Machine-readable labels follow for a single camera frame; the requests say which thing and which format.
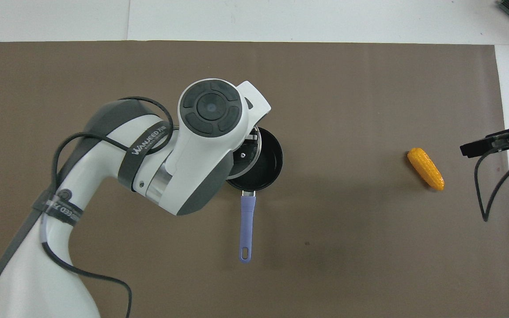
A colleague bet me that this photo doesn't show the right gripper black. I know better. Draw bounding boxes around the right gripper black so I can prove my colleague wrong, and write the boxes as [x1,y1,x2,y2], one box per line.
[460,128,509,158]

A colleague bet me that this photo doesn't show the yellow toy corn cob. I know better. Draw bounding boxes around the yellow toy corn cob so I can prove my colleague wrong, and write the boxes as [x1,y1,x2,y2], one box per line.
[407,148,445,191]

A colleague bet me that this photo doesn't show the glass lid purple knob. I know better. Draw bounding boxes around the glass lid purple knob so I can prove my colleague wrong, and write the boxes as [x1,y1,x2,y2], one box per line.
[227,126,262,180]

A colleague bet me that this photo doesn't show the brown table mat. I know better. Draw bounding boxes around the brown table mat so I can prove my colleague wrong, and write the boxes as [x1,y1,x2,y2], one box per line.
[0,41,509,318]

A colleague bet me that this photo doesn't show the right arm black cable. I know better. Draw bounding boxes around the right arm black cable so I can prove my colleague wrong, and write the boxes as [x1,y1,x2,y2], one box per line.
[475,144,509,222]

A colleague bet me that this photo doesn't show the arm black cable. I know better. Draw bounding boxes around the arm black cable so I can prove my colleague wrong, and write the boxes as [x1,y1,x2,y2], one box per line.
[40,96,175,318]
[475,144,509,222]

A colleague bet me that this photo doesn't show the black pot purple handle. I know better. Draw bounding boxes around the black pot purple handle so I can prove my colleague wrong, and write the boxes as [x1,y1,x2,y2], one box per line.
[226,126,284,264]

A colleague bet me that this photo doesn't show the black velcro cable strap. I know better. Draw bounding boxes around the black velcro cable strap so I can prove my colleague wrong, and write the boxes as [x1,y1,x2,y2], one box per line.
[33,189,84,227]
[118,123,176,191]

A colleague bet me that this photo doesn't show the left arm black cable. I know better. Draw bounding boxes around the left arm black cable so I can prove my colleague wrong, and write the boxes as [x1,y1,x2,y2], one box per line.
[40,96,175,318]

